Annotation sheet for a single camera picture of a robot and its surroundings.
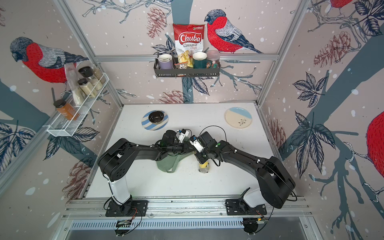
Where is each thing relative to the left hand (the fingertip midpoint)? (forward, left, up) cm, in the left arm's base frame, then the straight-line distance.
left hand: (198, 147), depth 86 cm
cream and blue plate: (+30, -31, -9) cm, 44 cm away
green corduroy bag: (-7, +17, -4) cm, 19 cm away
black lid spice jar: (+26, +57, +24) cm, 67 cm away
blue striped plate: (+23, +37, -8) cm, 44 cm away
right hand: (-3, 0, -2) cm, 4 cm away
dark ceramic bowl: (+27, +31, -5) cm, 41 cm away
